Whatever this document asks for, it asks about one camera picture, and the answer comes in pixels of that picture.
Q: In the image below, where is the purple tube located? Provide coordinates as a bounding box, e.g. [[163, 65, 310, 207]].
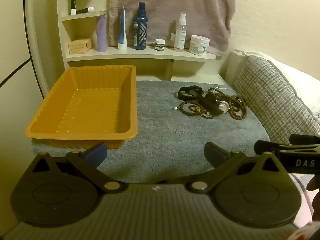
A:
[[97, 16, 108, 52]]

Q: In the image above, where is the brown bead necklace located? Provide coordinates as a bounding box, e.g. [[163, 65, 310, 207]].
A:
[[225, 95, 248, 120]]

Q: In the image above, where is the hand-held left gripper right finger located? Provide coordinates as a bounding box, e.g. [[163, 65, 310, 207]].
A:
[[187, 142, 282, 193]]

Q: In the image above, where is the white blue tube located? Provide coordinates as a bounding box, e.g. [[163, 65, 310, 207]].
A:
[[118, 7, 127, 50]]

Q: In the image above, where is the grey woven cushion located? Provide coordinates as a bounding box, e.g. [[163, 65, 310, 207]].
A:
[[232, 55, 320, 144]]

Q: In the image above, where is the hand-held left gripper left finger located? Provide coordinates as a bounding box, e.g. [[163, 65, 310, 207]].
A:
[[32, 142, 128, 193]]

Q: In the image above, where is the cream wall shelf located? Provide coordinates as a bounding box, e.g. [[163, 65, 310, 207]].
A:
[[57, 0, 227, 82]]

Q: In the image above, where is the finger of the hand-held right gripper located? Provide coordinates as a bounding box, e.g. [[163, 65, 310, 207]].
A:
[[254, 140, 320, 155], [290, 134, 320, 144]]

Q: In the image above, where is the black cylinder case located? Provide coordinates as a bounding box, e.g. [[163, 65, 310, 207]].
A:
[[199, 96, 223, 113]]

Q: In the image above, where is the dark bead bracelet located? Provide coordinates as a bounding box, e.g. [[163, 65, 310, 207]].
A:
[[179, 100, 200, 117]]

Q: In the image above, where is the orange plastic tray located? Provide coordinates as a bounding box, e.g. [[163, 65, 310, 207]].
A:
[[25, 64, 139, 150]]

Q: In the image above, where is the dark blue spray bottle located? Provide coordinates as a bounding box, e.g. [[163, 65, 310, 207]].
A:
[[133, 2, 148, 50]]

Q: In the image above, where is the white curved frame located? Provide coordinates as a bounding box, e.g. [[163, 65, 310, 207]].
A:
[[24, 0, 50, 98]]

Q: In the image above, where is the black cable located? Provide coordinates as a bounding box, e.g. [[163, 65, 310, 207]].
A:
[[0, 56, 32, 88]]

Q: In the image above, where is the white jar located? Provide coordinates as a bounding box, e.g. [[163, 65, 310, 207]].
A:
[[189, 35, 210, 56]]

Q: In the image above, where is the clear spray bottle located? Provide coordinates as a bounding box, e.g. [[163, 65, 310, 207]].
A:
[[174, 12, 187, 49]]

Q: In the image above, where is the white cushion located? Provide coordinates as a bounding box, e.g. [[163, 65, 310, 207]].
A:
[[226, 49, 320, 115]]

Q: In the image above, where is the person's right hand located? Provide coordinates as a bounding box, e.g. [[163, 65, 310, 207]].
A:
[[307, 177, 320, 217]]

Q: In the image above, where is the cardboard box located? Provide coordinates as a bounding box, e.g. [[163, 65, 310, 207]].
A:
[[68, 38, 92, 55]]

